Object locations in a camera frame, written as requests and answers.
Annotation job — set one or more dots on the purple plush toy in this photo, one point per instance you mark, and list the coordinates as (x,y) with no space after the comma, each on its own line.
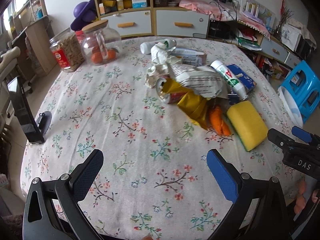
(84,14)

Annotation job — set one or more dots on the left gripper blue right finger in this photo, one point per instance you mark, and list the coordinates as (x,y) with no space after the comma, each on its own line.
(258,209)

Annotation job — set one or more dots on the wooden drawer cabinet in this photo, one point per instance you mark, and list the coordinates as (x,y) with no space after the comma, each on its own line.
(133,18)

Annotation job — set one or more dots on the pink cloth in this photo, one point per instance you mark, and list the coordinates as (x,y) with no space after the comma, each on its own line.
(223,13)

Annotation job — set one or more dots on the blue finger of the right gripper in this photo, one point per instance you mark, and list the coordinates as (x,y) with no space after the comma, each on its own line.
(301,134)

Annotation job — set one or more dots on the black phone stand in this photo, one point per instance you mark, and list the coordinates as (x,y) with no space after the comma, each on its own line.
(34,129)

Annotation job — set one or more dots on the white paper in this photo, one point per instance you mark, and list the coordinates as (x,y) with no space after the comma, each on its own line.
(203,80)

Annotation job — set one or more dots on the light blue milk carton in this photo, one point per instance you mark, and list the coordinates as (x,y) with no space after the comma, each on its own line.
(190,56)

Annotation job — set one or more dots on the yellow snack wrapper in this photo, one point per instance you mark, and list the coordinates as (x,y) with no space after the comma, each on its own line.
(195,107)

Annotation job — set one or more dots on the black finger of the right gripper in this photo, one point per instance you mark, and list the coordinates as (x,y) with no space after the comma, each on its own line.
(280,137)

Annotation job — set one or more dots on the low tv shelf unit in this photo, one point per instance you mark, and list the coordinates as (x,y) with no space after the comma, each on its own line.
(248,38)

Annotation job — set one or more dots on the blue torn cardboard box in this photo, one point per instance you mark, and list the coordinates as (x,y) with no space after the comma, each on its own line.
(247,81)

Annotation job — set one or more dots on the yellow green sponge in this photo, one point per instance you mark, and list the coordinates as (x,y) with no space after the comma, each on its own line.
(248,124)

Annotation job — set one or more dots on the white trash bin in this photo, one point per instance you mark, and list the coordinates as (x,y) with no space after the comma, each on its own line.
(290,106)

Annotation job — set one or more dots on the glass jar with oranges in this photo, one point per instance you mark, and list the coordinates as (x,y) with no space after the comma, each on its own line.
(101,44)

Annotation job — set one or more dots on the white AD drink bottle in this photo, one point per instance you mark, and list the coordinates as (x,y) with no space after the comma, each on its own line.
(230,78)

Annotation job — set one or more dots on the plastic jar with snacks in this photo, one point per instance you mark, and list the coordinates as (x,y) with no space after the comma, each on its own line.
(66,49)

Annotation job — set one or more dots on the orange peel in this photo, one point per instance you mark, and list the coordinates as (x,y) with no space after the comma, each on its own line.
(217,122)

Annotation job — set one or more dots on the floral tablecloth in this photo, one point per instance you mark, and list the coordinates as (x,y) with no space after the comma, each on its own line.
(155,179)

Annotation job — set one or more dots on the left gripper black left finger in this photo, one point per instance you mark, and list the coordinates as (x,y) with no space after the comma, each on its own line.
(52,210)

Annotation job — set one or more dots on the blue plastic stool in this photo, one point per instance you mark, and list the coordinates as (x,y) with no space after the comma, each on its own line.
(303,85)

